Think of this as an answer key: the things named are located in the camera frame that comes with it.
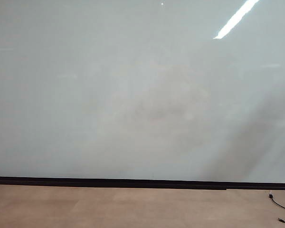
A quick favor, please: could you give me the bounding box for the black cable with connector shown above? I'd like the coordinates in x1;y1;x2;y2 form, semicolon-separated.
268;190;285;212

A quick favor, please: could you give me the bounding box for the large white whiteboard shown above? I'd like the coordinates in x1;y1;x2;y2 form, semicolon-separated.
0;0;285;190

